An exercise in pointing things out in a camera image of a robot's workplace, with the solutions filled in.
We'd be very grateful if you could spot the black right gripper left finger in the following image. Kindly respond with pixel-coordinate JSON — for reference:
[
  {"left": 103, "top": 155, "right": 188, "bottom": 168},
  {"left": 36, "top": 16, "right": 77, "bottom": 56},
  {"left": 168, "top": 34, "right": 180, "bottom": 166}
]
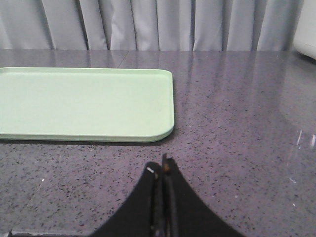
[{"left": 92, "top": 162, "right": 161, "bottom": 237}]

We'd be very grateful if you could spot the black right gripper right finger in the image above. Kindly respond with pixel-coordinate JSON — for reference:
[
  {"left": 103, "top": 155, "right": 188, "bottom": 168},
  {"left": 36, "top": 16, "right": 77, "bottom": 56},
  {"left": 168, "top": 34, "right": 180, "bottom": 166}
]
[{"left": 162, "top": 154, "right": 241, "bottom": 237}]

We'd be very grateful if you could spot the light green plastic tray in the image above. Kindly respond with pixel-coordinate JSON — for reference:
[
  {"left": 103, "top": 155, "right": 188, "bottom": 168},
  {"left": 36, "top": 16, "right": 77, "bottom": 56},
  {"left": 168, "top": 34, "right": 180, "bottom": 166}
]
[{"left": 0, "top": 67, "right": 174, "bottom": 143}]

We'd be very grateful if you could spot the grey pleated curtain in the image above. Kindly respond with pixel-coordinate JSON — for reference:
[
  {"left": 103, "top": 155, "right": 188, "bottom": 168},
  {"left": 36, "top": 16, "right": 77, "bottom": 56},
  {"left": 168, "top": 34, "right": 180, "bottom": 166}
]
[{"left": 0, "top": 0, "right": 303, "bottom": 51}]

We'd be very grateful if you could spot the white appliance at table edge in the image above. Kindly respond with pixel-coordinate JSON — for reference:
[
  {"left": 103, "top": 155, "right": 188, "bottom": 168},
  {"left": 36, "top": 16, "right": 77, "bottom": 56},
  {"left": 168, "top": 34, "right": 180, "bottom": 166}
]
[{"left": 293, "top": 0, "right": 316, "bottom": 59}]

